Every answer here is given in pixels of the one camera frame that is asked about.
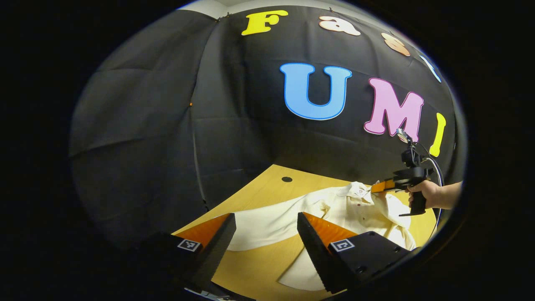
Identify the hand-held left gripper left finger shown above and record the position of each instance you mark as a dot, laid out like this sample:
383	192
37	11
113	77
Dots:
213	255

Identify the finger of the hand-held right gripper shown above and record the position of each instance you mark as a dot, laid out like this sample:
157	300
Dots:
382	186

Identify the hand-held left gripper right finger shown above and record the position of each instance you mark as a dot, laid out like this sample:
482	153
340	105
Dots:
315	255

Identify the cream button shirt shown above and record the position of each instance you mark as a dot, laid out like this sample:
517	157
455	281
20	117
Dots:
347	205

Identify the black table grommet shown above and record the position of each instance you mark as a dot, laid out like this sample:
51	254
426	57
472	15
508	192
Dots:
286	179

